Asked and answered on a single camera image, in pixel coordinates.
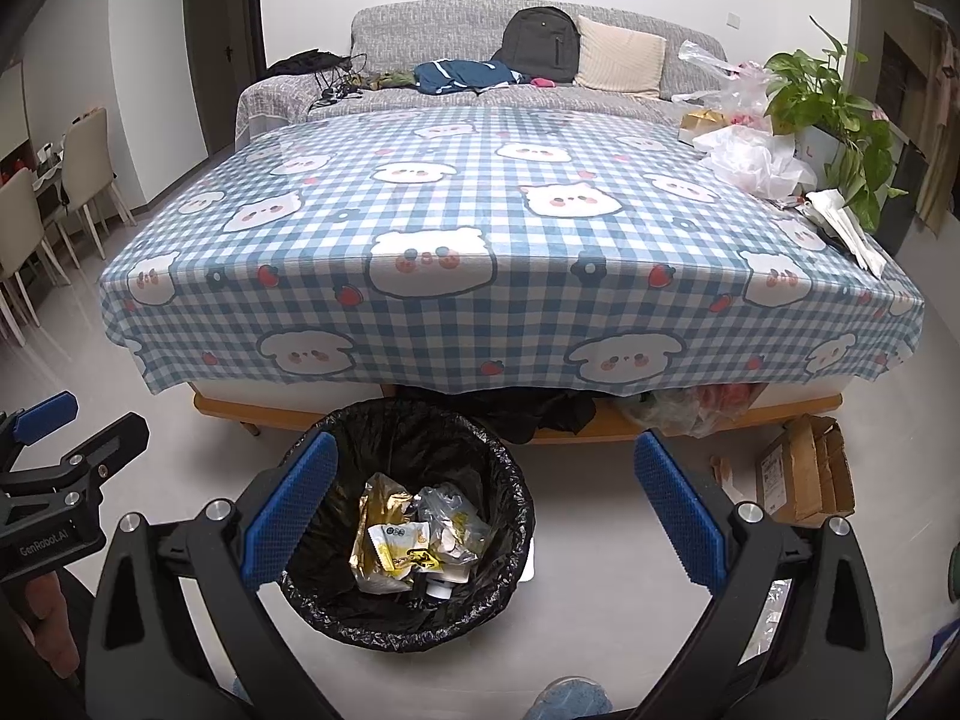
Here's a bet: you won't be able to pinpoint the dark door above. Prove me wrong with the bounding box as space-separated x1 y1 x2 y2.
201 0 265 158

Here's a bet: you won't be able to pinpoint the white paper wrappers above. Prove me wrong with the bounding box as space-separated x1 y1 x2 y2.
802 187 892 276

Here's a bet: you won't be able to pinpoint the beige dining chair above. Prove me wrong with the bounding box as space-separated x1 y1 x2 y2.
0 167 72 342
58 106 137 260

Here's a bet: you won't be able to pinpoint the blue jacket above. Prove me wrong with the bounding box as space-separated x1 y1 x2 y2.
414 58 526 96

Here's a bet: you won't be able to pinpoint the blue slipper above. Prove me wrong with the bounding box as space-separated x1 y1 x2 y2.
525 679 616 720

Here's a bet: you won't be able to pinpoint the coloured plastic bags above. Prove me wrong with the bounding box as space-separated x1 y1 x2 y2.
621 384 753 440

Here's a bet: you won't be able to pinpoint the clear bag with pink contents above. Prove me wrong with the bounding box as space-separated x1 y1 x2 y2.
670 40 773 125

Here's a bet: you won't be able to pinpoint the black cloth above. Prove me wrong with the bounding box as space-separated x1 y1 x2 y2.
469 388 601 445

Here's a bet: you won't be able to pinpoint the black clothing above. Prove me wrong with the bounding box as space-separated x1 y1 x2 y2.
266 49 353 80

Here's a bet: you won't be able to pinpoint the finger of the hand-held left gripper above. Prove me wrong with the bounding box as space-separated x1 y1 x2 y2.
0 414 149 500
0 390 80 458

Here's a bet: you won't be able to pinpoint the grey covered sofa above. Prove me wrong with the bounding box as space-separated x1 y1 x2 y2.
234 0 728 151

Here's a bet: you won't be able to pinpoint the gold box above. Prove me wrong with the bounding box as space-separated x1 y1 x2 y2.
677 109 727 145

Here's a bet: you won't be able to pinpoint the black-lined trash bin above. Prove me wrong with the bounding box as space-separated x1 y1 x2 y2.
279 397 535 653

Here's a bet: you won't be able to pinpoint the white pill bottle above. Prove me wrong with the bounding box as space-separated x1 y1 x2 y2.
424 568 472 605

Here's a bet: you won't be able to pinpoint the black backpack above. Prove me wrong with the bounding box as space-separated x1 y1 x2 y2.
491 6 582 85

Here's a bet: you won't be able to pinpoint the brown paper bag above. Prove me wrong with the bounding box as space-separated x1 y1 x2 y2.
351 471 425 595

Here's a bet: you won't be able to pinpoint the black cables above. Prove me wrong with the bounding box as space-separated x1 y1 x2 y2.
315 52 368 106

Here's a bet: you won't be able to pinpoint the yellow snack packet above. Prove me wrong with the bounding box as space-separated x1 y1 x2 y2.
371 523 443 577

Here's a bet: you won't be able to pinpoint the white plastic bags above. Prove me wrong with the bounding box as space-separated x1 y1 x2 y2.
694 124 818 200

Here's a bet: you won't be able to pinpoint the clear bag with gold wrappers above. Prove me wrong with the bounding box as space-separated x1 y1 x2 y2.
411 481 494 567

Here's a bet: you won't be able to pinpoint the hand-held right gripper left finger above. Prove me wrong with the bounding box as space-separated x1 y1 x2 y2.
84 431 338 720

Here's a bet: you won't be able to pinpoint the blue checked bear tablecloth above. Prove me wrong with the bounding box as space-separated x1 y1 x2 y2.
100 103 925 397

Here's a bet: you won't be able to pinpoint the person's left hand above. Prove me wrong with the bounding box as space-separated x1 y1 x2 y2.
26 574 82 662

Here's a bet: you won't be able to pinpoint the brown cardboard box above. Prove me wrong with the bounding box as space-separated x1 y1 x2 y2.
756 414 857 526

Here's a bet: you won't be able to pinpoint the potted green plant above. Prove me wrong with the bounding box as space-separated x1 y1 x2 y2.
761 15 912 233

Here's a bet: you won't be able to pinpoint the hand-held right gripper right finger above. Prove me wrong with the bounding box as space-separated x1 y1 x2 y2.
634 429 886 720

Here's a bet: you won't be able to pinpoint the beige pillow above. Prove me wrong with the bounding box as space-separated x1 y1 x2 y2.
574 15 667 98

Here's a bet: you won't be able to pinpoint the clothes rack with garments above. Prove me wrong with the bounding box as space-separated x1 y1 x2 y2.
911 4 960 233

